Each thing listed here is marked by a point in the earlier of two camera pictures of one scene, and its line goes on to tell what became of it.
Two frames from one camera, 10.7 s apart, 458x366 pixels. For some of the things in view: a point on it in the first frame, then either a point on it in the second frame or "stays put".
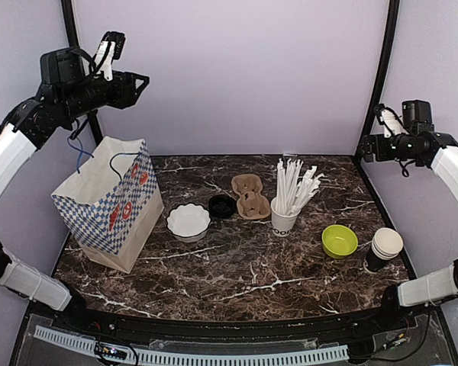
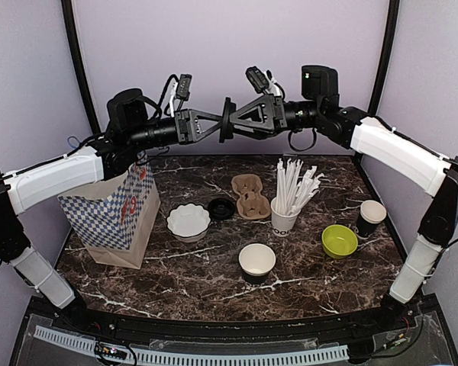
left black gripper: (125, 96) → (191, 117)
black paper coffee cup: (386, 245) → (256, 260)
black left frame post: (74, 43) stays put
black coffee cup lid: (221, 207) → (227, 133)
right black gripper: (369, 140) → (276, 116)
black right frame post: (390, 43) stays put
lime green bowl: (338, 241) stays put
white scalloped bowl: (188, 223) stays put
